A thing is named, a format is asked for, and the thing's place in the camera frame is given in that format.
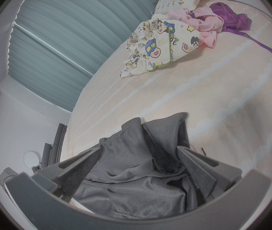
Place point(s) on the pink garment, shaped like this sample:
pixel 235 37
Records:
pixel 205 23

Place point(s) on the bed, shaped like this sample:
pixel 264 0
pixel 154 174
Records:
pixel 222 99

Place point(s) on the white printed garment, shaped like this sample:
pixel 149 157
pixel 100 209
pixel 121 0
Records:
pixel 157 47

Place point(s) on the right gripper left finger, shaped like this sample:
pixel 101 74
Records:
pixel 71 174

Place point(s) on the black trousers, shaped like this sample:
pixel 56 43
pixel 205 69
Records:
pixel 136 176

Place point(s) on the blue-green curtain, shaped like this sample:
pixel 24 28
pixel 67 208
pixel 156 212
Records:
pixel 83 20
pixel 45 73

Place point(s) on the purple garment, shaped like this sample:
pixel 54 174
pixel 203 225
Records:
pixel 227 15

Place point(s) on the black chest of drawers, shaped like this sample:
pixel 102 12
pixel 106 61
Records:
pixel 58 142

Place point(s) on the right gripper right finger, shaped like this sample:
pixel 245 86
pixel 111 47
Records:
pixel 208 174

